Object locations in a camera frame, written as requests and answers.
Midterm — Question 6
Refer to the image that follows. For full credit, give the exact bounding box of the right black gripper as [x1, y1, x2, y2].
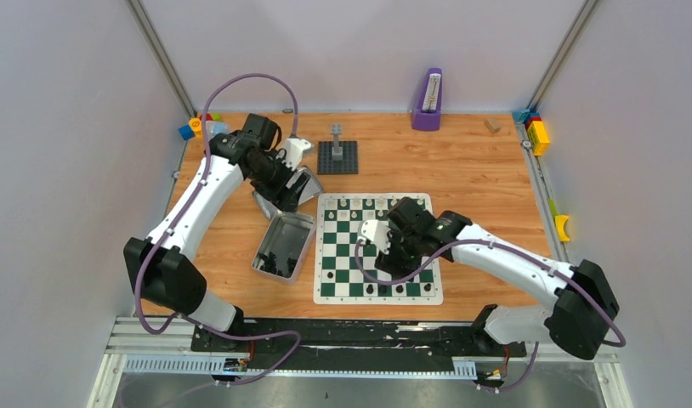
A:
[375, 227, 424, 282]

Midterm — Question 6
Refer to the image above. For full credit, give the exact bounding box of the metal tin with black pieces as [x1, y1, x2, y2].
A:
[251, 212, 316, 285]

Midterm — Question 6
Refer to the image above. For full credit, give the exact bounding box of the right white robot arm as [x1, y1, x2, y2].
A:
[357, 197, 627, 360]

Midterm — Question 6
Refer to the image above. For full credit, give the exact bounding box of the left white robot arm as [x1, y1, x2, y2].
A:
[123, 113, 314, 351]

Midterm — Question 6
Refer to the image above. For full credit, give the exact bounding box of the metal tin lid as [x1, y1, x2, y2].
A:
[252, 166, 324, 219]

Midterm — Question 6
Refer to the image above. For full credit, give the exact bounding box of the dark grey lego baseplate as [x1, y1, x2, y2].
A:
[317, 141, 359, 175]

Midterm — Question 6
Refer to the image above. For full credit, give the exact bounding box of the grey lego tower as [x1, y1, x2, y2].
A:
[331, 123, 343, 161]

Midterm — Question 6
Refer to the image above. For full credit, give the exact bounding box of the translucent blue plastic container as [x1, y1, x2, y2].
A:
[206, 121, 230, 141]

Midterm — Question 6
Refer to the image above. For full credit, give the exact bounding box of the colourful toy blocks left corner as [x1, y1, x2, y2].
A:
[178, 113, 221, 141]

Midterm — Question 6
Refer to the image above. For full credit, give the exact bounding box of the purple metronome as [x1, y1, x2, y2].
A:
[411, 68, 443, 132]

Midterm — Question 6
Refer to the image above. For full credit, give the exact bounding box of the small wooden block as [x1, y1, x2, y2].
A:
[484, 118, 501, 134]

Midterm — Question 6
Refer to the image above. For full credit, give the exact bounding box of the yellow curved toy piece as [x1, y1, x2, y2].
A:
[554, 214, 571, 242]

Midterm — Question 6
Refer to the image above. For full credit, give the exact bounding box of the yellow toy block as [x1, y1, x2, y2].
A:
[527, 120, 550, 156]

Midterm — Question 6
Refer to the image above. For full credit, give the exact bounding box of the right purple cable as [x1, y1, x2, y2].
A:
[354, 238, 627, 394]

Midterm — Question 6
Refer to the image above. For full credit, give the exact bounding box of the purple cable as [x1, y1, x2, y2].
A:
[115, 73, 302, 408]
[354, 238, 627, 394]

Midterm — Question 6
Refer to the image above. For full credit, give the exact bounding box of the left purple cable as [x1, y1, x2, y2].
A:
[115, 73, 302, 408]

